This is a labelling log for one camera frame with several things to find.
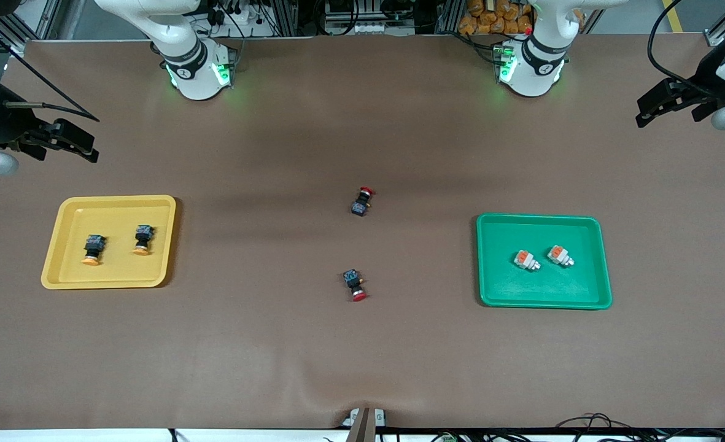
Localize tangled floor cables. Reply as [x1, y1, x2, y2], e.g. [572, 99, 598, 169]
[556, 413, 642, 442]

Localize yellow plastic tray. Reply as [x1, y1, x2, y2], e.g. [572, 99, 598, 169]
[41, 195, 177, 290]

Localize white power strip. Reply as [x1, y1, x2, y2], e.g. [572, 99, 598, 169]
[349, 21, 398, 36]

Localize orange packaged goods pile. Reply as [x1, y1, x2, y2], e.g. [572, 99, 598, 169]
[459, 0, 533, 36]

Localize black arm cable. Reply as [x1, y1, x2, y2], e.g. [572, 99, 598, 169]
[0, 15, 100, 122]
[648, 0, 716, 83]

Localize red push button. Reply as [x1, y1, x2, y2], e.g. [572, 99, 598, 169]
[343, 269, 369, 302]
[351, 186, 376, 217]

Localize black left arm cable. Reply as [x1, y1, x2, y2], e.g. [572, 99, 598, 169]
[648, 0, 716, 83]

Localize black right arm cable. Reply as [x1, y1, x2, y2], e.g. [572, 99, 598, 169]
[0, 15, 100, 122]

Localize green plastic tray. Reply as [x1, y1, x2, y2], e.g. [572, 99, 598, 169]
[476, 212, 613, 310]

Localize grey table edge clamp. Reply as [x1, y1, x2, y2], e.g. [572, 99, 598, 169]
[343, 407, 387, 442]

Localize yellow push button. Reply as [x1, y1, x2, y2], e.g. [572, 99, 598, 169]
[82, 234, 106, 266]
[133, 225, 155, 256]

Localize brown table cover mat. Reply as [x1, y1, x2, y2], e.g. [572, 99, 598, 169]
[0, 34, 725, 430]

